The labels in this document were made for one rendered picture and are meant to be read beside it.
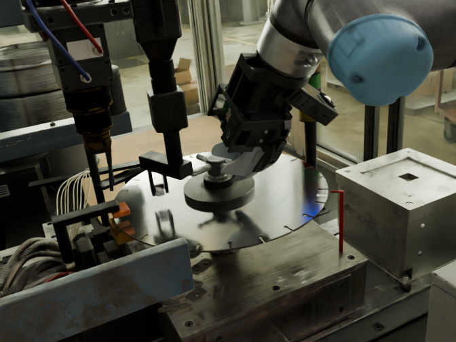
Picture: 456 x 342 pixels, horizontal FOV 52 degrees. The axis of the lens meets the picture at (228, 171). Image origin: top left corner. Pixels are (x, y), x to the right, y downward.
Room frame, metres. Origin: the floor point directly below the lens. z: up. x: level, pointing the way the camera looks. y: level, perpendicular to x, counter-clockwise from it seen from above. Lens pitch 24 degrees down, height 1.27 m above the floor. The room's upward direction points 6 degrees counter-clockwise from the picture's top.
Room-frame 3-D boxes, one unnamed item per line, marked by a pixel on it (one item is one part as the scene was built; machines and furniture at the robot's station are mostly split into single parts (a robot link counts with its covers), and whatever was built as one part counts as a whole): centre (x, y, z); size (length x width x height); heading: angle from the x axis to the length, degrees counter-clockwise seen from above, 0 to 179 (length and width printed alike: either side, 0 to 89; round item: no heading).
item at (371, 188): (0.74, -0.31, 0.82); 0.18 x 0.18 x 0.15; 24
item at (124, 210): (0.57, 0.19, 0.95); 0.10 x 0.03 x 0.07; 114
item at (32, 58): (1.28, 0.49, 0.93); 0.31 x 0.31 x 0.36
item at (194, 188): (0.65, 0.02, 0.96); 0.11 x 0.11 x 0.03
